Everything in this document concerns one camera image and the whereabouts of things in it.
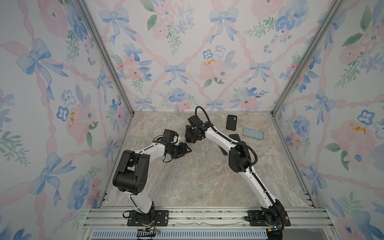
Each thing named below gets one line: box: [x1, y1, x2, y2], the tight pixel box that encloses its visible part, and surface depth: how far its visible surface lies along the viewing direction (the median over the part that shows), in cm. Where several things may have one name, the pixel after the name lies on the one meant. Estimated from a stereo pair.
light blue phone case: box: [242, 127, 264, 140], surface depth 111 cm
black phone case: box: [226, 114, 238, 131], surface depth 117 cm
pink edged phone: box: [228, 133, 241, 142], surface depth 109 cm
